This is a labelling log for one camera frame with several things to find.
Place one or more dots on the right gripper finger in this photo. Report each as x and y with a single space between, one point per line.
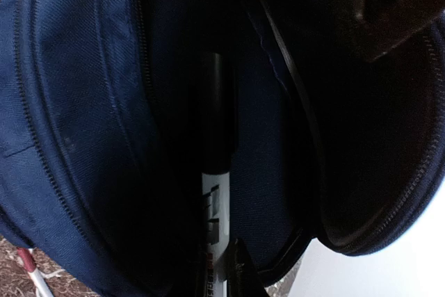
242 276

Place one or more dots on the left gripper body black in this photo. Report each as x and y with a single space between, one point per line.
381 25

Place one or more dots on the black capped white marker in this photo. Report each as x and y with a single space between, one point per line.
215 99

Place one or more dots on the red capped white marker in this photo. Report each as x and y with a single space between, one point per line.
33 272

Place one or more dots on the navy blue student backpack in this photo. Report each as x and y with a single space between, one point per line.
100 149

